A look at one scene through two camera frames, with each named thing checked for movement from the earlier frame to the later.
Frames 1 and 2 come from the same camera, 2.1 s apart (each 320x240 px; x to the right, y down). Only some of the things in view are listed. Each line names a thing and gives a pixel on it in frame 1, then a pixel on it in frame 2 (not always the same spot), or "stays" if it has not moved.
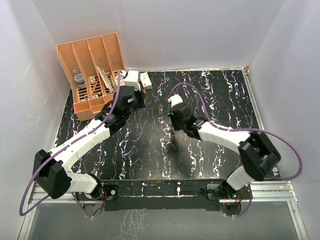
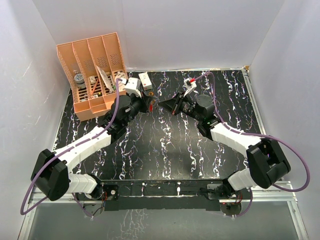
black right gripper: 175,127 -> 173,105
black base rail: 168,195 stays
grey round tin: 79,79 stays
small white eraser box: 92,79 stays
